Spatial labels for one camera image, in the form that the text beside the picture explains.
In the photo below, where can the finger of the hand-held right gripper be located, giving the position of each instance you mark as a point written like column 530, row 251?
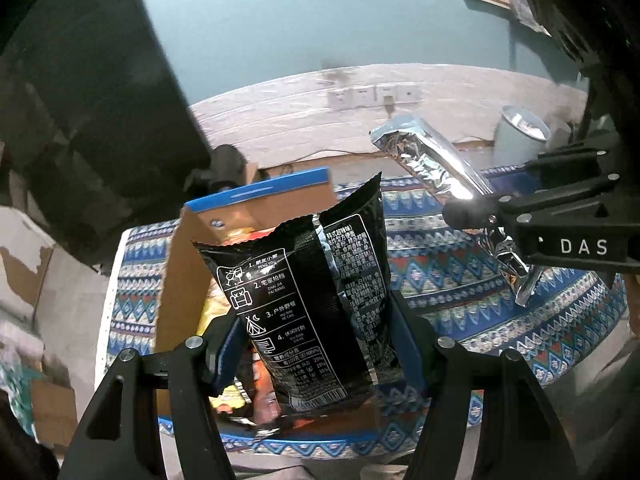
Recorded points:
column 467, row 215
column 560, row 162

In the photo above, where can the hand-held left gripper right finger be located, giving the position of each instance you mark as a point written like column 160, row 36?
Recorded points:
column 407, row 345

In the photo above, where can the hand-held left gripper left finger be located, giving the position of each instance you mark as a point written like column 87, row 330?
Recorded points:
column 227, row 355

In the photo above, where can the silver foil snack packet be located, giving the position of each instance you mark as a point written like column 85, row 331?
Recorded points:
column 430, row 160

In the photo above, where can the black snack packet white print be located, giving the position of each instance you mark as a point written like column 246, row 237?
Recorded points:
column 300, row 300

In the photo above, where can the cardboard box blue outside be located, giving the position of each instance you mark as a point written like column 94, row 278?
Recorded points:
column 180, row 270

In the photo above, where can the small grey box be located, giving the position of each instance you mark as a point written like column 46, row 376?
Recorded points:
column 560, row 132

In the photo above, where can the grey trash bin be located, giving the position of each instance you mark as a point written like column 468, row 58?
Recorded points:
column 520, row 140

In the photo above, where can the patterned blue tablecloth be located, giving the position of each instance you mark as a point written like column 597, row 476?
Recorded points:
column 475, row 310

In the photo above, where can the small cardboard box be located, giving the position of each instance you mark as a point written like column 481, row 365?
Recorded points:
column 251, row 174

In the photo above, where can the brown cardboard piece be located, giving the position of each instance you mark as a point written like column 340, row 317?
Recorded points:
column 52, row 410

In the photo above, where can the black clamp knob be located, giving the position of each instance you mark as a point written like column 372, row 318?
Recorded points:
column 220, row 167

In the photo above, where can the large black panel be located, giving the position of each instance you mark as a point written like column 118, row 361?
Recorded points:
column 90, row 110

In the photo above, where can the white wall socket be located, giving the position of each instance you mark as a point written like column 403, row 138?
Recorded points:
column 363, row 97
column 386, row 94
column 340, row 98
column 408, row 94

